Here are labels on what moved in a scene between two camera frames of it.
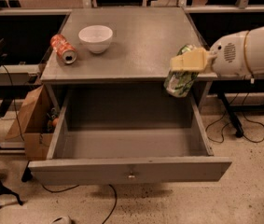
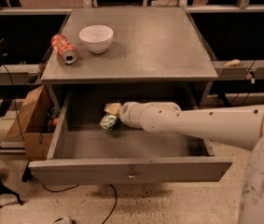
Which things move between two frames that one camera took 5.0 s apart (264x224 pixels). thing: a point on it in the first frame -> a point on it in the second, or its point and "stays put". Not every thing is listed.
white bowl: (97, 37) stays put
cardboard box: (37, 122) stays put
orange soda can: (62, 49) stays put
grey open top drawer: (104, 136) stays put
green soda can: (178, 83) -> (108, 122)
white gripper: (228, 57) -> (128, 113)
